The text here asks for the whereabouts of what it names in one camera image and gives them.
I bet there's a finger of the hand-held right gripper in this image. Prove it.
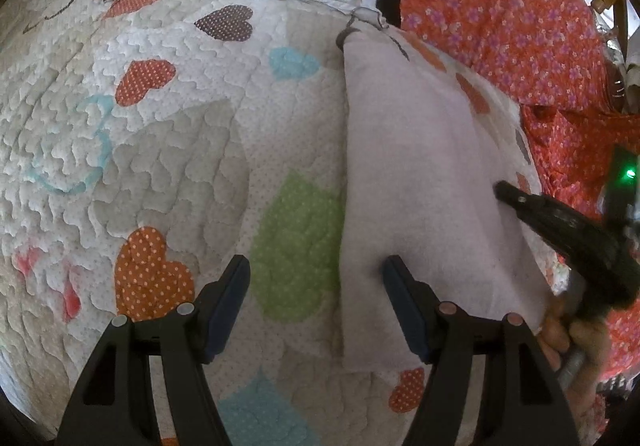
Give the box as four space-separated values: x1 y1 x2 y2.
494 181 576 239

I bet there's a white floral knit sweater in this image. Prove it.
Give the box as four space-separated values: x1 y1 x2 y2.
336 28 551 374

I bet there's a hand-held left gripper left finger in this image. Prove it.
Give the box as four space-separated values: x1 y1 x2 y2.
54 254 251 446

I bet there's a clear plastic wrap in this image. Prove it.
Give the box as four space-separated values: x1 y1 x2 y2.
607 26 640 113

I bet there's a person's right hand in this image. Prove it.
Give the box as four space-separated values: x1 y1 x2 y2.
537 293 615 427

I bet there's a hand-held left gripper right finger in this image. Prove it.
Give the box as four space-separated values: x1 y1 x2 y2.
382 255 582 446

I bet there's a heart patterned quilt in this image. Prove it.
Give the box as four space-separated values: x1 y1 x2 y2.
0 0 566 446

